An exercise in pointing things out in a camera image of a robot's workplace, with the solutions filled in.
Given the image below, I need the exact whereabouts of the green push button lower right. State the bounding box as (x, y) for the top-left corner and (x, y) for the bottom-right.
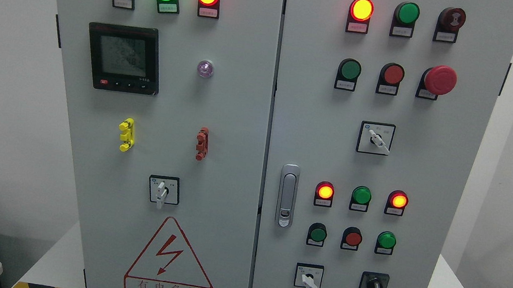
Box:
(375, 231), (397, 255)

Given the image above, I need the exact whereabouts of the green indicator lower middle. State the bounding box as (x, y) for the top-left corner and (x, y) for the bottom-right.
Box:
(348, 186), (373, 213)

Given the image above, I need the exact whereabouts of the red push button upper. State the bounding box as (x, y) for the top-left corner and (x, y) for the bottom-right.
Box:
(375, 62), (405, 96)

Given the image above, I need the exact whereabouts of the red high voltage warning sticker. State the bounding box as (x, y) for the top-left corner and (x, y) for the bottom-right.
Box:
(123, 216), (214, 288)

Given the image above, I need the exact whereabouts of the green push button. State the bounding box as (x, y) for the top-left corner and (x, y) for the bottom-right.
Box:
(334, 58), (361, 92)
(375, 231), (397, 255)
(306, 222), (327, 246)

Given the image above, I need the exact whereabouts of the dark red buzzer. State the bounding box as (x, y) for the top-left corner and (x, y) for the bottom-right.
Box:
(432, 7), (466, 44)

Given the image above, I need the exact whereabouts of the grey cabinet door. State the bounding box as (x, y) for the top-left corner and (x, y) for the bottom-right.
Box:
(253, 0), (513, 288)
(57, 0), (283, 288)

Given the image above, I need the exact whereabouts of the green push button upper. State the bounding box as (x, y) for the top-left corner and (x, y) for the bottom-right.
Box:
(334, 58), (361, 92)

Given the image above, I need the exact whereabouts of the red push button lower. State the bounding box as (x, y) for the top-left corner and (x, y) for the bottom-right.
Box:
(340, 227), (363, 251)

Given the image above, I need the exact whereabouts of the red push button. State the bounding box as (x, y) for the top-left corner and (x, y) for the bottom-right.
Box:
(340, 227), (363, 251)
(375, 62), (405, 96)

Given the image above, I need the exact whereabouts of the grey right cabinet door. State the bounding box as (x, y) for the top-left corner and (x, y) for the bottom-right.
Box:
(253, 0), (513, 288)

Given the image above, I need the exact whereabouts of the door rotary selector switch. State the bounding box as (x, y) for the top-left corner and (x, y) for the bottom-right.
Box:
(149, 174), (180, 209)

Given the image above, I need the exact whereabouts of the red lit indicator top right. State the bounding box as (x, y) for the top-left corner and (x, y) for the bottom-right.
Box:
(345, 0), (374, 34)

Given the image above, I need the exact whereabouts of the red terminal connector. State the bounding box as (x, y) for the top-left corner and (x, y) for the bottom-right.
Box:
(195, 127), (209, 161)

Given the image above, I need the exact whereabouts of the black rotary knob switch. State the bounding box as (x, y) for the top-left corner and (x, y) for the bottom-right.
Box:
(358, 271), (390, 288)

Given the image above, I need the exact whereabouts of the black digital power meter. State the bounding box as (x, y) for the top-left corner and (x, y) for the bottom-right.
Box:
(89, 22), (160, 95)

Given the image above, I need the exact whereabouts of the grey left cabinet door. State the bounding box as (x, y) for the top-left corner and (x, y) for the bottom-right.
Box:
(57, 0), (283, 288)

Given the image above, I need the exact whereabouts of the red lit indicator lower right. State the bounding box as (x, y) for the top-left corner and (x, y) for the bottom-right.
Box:
(383, 190), (409, 216)

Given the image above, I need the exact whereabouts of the green push button lower left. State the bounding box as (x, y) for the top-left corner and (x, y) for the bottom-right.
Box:
(306, 222), (327, 246)

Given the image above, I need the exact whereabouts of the silver door latch handle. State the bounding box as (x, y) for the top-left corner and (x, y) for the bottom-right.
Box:
(275, 164), (301, 228)

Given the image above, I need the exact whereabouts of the yellow terminal connector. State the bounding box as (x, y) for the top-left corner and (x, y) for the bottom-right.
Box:
(118, 117), (135, 152)

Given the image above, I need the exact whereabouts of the upper right rotary selector switch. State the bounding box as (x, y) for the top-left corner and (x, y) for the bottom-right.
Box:
(356, 120), (397, 156)

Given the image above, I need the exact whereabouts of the red emergency stop button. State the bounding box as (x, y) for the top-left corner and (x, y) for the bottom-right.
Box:
(415, 65), (458, 101)

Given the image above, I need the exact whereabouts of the green indicator top right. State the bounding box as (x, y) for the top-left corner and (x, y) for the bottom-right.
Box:
(389, 2), (420, 38)

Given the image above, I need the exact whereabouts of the red lit indicator lower left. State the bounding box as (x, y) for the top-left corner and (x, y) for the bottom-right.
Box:
(313, 181), (335, 207)

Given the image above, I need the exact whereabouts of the lower white rotary selector switch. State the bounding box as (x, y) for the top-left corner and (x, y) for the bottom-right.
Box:
(293, 262), (325, 288)

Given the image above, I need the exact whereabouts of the red lit indicator light left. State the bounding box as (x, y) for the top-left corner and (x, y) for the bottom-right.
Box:
(197, 0), (220, 19)

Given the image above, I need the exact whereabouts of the small purple indicator lamp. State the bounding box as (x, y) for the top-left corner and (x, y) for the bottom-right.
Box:
(197, 60), (214, 78)

